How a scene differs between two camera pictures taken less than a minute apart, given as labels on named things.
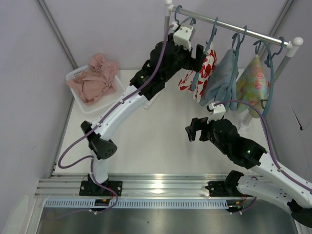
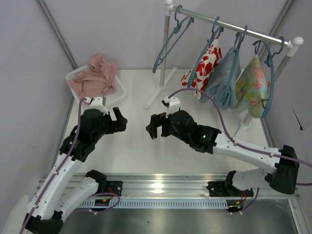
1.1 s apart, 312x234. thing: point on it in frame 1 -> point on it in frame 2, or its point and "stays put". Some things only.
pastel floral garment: (252, 87) stays put
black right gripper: (203, 130) -> (163, 125)
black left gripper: (194, 59) -> (112, 121)
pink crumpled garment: (99, 79) stays put
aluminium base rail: (134, 185) stays put
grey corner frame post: (44, 9) stays put
